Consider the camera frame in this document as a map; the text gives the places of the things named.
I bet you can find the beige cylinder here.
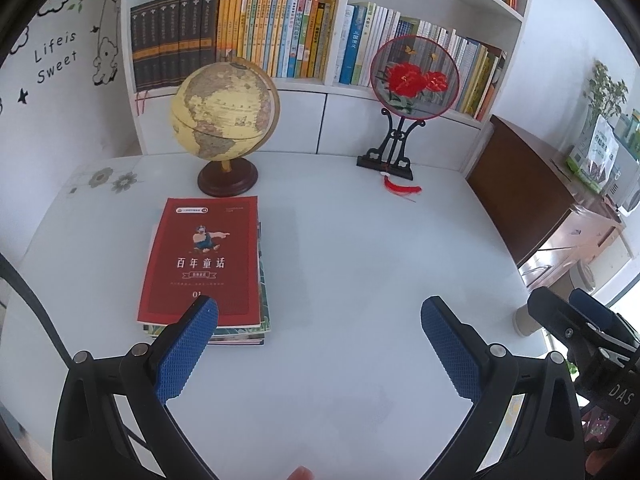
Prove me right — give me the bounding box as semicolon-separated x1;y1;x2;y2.
514;304;547;337

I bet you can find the row of white blue books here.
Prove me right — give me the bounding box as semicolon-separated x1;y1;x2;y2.
337;2;508;121

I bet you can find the row of dark hardcover books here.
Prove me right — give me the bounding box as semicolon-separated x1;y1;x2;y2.
130;0;222;93

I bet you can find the white appliance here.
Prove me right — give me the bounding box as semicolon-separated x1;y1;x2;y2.
607;147;640;217

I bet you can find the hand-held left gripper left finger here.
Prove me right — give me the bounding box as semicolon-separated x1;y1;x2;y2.
52;295;221;480

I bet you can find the red tassel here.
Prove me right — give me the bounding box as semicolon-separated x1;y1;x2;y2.
379;162;423;203

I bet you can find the bear wall sticker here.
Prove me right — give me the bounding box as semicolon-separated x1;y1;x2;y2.
92;35;120;86

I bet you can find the antique style desk globe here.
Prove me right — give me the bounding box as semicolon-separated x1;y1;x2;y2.
169;57;280;198

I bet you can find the potted green plant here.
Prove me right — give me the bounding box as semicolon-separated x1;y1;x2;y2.
582;59;630;126

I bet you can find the stack of picture books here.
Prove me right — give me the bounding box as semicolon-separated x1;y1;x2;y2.
141;220;273;347

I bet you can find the round embroidered flower fan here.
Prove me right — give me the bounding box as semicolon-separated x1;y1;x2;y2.
370;35;462;121

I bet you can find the red storybook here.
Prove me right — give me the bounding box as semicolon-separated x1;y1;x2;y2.
136;196;262;327

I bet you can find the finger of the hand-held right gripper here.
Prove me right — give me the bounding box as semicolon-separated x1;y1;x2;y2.
527;286;601;361
569;287;640;356

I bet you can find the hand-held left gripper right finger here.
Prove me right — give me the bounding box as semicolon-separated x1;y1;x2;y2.
420;296;586;480

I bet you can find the green and white bag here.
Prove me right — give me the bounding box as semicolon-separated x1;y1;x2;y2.
566;114;621;192

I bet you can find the black lettering wall sticker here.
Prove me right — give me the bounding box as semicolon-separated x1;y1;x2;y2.
32;32;81;86

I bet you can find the brown wooden cabinet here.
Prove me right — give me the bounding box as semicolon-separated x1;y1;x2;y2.
465;114;628;293

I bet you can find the row of orange colourful books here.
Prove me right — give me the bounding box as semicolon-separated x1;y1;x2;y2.
216;0;338;81

